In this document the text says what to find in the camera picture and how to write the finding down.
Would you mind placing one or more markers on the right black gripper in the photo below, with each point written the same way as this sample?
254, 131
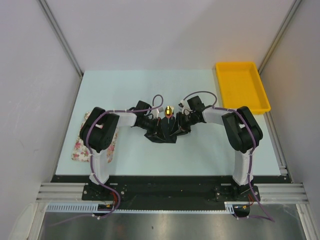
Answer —
181, 125

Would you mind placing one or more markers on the floral pattern tray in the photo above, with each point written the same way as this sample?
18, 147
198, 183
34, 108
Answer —
80, 152

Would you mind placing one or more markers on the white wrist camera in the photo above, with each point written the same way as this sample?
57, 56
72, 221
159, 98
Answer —
156, 112
184, 107

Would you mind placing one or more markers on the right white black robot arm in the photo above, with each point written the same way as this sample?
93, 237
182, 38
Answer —
242, 130

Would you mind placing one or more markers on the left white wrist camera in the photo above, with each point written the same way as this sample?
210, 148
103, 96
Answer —
156, 112

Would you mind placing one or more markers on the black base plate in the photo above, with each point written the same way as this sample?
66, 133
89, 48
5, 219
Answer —
170, 193

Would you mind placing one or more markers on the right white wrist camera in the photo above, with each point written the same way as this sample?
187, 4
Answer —
184, 107

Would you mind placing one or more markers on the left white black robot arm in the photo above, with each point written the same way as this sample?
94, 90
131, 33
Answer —
99, 129

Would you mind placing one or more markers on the yellow plastic bin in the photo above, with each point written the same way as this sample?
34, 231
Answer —
240, 85

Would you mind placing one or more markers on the aluminium frame rail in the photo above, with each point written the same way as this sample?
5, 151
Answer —
60, 192

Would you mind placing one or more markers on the white slotted cable duct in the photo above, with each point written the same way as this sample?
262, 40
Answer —
72, 207

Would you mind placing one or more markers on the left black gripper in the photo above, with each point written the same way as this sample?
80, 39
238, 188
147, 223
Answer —
156, 128

